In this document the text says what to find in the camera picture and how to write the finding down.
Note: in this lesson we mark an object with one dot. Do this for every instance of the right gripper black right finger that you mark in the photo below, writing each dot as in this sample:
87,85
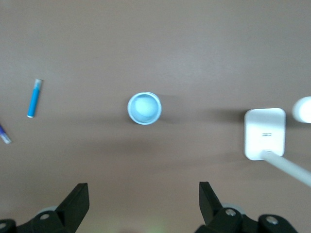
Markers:
213,213

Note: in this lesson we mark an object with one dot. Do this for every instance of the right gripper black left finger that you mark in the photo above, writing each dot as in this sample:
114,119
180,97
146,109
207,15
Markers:
70,208

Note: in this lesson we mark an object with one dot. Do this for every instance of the blue marker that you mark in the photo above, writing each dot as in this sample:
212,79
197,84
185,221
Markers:
34,102

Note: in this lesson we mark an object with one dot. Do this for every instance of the purple marker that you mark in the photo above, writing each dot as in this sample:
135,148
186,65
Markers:
3,134

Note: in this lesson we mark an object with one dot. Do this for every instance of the translucent blue cup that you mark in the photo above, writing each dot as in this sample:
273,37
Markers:
144,109

